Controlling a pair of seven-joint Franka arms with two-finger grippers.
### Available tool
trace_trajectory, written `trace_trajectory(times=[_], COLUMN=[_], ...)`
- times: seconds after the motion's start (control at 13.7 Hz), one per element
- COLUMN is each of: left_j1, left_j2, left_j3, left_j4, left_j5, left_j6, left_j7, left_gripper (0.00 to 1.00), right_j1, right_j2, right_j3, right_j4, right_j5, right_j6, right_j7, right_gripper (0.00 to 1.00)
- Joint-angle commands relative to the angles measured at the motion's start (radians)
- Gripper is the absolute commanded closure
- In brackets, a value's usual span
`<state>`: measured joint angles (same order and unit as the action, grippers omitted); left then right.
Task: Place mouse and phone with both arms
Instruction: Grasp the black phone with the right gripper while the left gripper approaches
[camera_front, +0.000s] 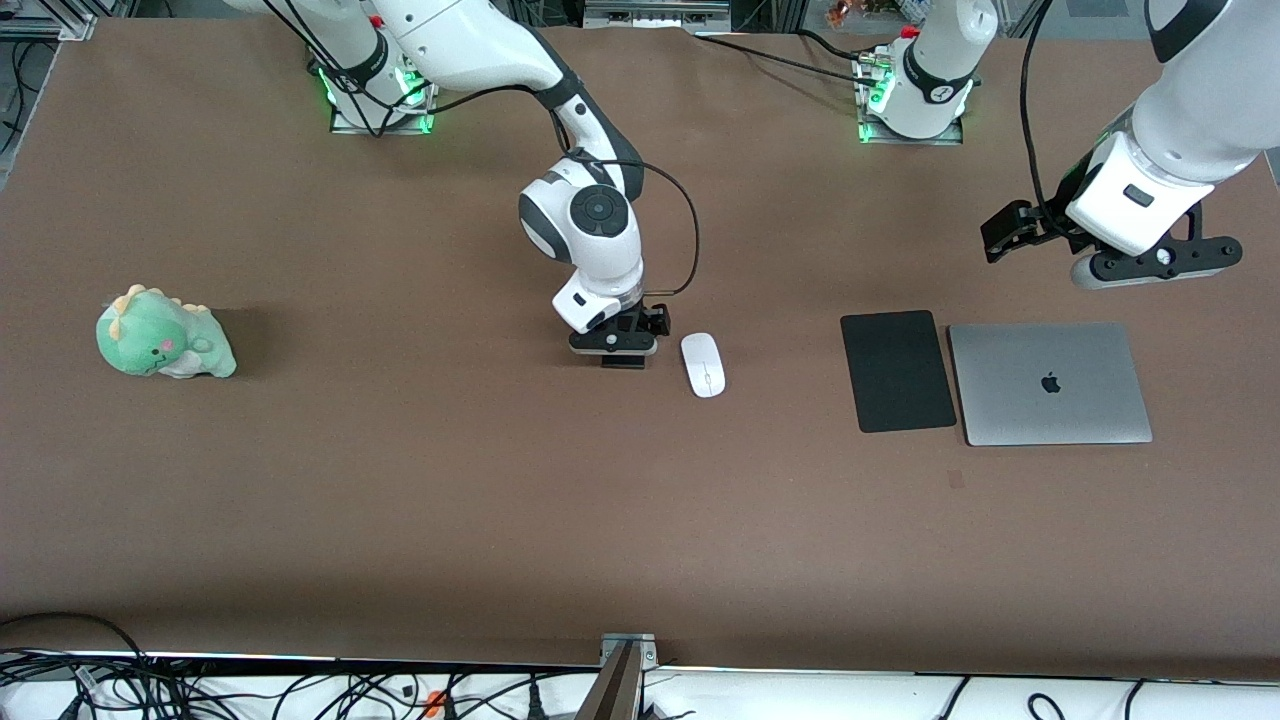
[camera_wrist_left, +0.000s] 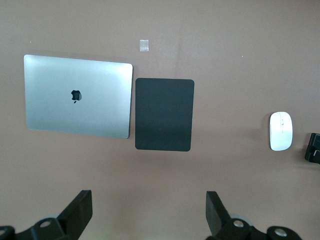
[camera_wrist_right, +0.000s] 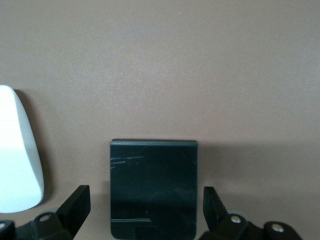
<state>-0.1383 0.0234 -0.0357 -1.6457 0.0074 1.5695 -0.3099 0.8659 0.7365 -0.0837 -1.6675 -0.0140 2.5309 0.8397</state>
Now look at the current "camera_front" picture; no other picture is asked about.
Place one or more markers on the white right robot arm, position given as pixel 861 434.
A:
pixel 600 250

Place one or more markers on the aluminium corner profile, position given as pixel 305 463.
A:
pixel 70 30

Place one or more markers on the small orange brown object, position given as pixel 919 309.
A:
pixel 838 14

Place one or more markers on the aluminium frame rail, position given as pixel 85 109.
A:
pixel 655 15

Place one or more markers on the silver laptop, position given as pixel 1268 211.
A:
pixel 1050 410

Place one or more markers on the metal table bracket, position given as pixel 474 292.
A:
pixel 645 650

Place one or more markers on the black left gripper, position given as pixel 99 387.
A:
pixel 1040 229

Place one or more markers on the black mouse pad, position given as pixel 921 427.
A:
pixel 897 370

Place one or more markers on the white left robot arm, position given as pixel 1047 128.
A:
pixel 1200 110

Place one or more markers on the green dinosaur plush toy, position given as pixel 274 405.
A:
pixel 150 340

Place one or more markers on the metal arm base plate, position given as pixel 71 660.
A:
pixel 400 129
pixel 910 141

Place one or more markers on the dark support beam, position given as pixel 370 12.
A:
pixel 612 690

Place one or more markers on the white computer mouse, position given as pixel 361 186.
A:
pixel 703 365

